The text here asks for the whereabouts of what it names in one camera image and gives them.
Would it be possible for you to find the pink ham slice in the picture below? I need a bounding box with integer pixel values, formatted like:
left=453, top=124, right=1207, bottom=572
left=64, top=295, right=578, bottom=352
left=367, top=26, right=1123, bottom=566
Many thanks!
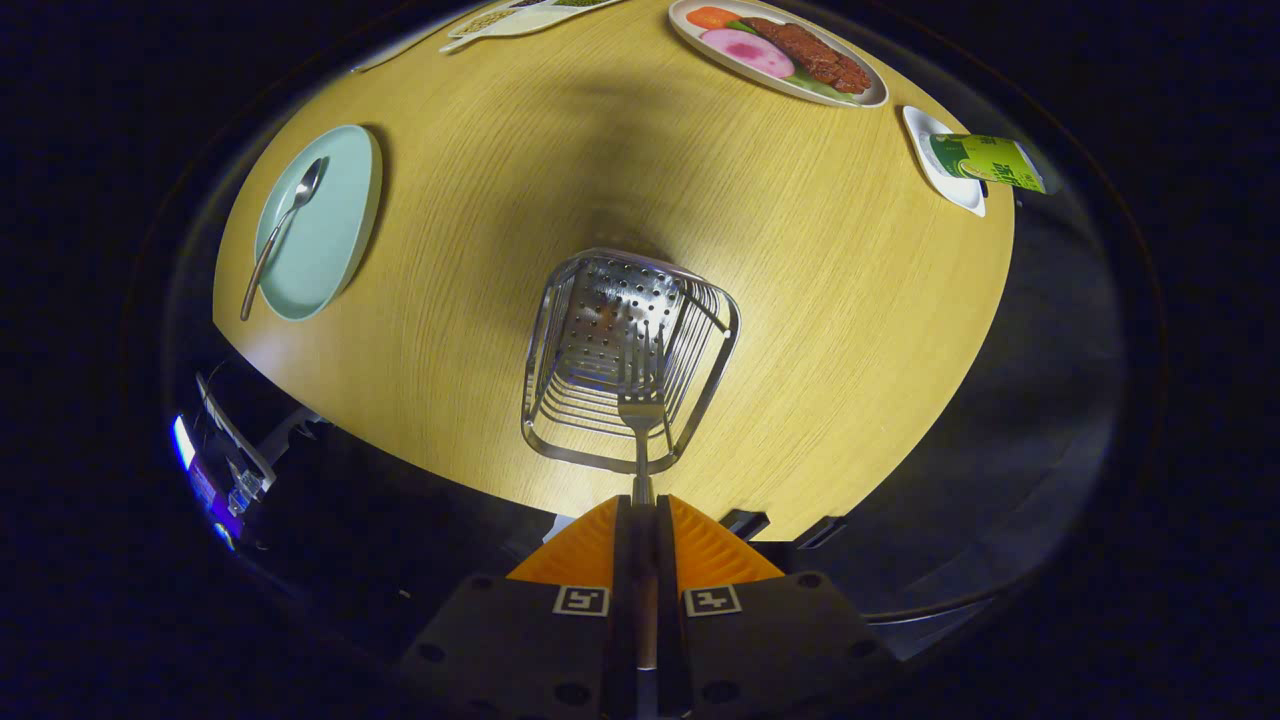
left=700, top=27, right=796, bottom=81

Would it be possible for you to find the pale teal oval plate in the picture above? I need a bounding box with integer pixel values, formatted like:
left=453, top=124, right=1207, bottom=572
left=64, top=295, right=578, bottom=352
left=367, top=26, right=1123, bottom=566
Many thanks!
left=254, top=124, right=384, bottom=322

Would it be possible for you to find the wooden handled metal fork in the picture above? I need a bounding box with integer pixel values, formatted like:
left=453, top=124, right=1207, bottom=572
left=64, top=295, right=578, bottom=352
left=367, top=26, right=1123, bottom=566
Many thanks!
left=617, top=320, right=667, bottom=720

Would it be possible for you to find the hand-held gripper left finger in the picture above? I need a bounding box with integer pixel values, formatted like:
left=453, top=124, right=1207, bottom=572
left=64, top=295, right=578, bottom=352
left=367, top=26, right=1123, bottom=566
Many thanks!
left=400, top=495, right=641, bottom=720

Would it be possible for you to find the white food plate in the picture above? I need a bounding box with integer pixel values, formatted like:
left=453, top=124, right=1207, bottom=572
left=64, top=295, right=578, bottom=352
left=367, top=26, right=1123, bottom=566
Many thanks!
left=668, top=0, right=889, bottom=109

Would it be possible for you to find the wooden handled metal spoon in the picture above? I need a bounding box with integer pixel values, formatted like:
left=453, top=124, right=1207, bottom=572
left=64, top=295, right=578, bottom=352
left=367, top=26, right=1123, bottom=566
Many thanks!
left=240, top=157, right=328, bottom=322

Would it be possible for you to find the small white square dish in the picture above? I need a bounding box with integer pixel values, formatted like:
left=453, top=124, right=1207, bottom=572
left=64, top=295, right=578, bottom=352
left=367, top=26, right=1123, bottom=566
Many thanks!
left=902, top=105, right=987, bottom=218

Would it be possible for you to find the green lettuce leaf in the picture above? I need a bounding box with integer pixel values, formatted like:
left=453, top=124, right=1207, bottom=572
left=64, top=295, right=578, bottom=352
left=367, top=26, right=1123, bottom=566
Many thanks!
left=725, top=20, right=853, bottom=102

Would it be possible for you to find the white metal stand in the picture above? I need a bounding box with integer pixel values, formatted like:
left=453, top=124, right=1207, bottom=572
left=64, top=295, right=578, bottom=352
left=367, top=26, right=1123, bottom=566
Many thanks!
left=195, top=372, right=331, bottom=493

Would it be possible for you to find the white divided dish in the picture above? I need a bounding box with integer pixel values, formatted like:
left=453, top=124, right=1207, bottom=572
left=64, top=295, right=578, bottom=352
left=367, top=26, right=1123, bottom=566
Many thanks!
left=438, top=0, right=626, bottom=54

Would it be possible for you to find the metal wire cutlery basket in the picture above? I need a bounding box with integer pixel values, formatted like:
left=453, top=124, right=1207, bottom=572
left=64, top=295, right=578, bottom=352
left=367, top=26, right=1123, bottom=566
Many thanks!
left=520, top=248, right=742, bottom=475

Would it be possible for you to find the blue lit electronic device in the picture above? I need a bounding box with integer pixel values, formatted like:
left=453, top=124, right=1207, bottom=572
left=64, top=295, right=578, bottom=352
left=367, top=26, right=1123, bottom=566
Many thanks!
left=170, top=413, right=243, bottom=553

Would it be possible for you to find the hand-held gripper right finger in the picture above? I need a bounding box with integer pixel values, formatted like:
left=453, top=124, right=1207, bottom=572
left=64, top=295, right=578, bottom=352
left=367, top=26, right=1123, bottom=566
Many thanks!
left=655, top=495, right=901, bottom=720

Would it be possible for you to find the brown meat piece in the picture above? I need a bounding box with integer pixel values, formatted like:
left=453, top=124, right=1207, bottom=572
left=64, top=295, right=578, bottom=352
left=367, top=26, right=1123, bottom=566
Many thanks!
left=740, top=17, right=873, bottom=96

